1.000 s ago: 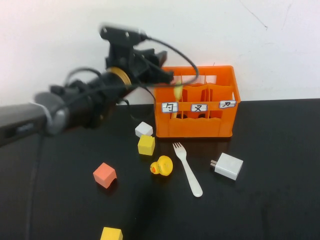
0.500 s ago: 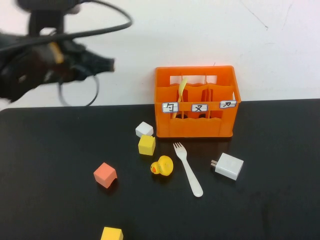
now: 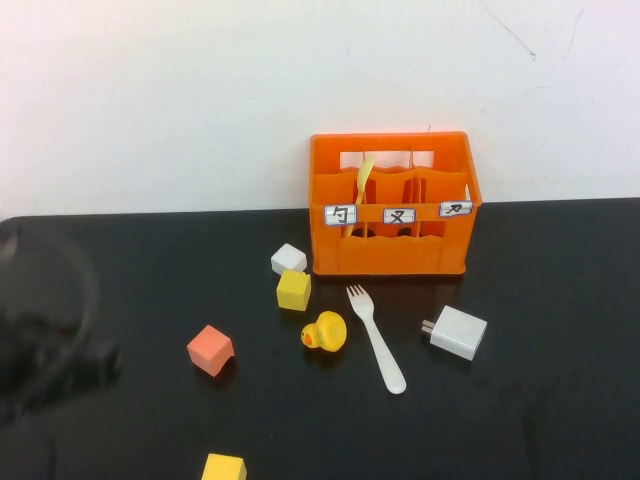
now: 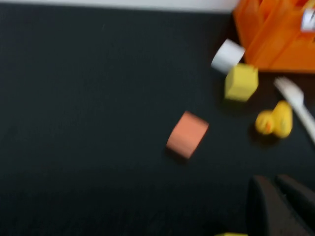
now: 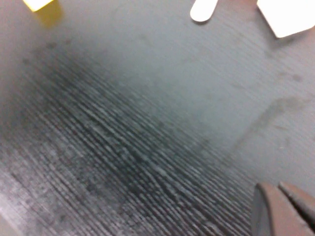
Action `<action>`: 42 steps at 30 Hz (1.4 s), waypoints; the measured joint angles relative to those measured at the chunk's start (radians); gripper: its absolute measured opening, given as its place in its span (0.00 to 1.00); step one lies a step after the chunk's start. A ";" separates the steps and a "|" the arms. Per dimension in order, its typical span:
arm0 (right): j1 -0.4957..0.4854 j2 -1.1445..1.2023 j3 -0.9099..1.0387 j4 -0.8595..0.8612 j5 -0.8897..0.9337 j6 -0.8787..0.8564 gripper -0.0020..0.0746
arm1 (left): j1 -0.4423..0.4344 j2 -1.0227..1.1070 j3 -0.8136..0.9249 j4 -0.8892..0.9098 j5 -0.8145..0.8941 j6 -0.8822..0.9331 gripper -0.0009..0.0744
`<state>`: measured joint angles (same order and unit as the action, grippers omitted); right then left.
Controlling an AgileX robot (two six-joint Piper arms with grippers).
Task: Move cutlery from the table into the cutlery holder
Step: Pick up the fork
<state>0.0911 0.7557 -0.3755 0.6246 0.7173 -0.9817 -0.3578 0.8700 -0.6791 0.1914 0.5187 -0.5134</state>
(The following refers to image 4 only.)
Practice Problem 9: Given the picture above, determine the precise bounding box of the white foam cube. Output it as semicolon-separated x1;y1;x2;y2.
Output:
211;39;246;74

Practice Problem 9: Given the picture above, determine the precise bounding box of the yellow rubber duck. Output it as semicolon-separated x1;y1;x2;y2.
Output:
255;100;293;139

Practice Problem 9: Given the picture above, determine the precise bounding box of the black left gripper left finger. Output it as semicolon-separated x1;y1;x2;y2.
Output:
247;175;313;236

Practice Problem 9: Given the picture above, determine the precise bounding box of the salmon orange foam cube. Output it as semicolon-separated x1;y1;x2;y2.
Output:
165;111;210;163

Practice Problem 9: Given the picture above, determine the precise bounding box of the white plastic fork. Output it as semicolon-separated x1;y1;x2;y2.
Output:
274;76;315;146

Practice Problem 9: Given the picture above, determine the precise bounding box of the paper label with spoon character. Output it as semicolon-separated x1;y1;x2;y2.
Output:
300;8;315;32

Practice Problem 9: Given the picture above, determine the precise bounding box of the orange plastic cutlery holder crate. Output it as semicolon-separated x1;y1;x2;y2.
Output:
232;0;315;73

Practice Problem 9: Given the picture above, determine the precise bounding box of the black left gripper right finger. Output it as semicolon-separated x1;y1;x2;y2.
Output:
275;174;315;228

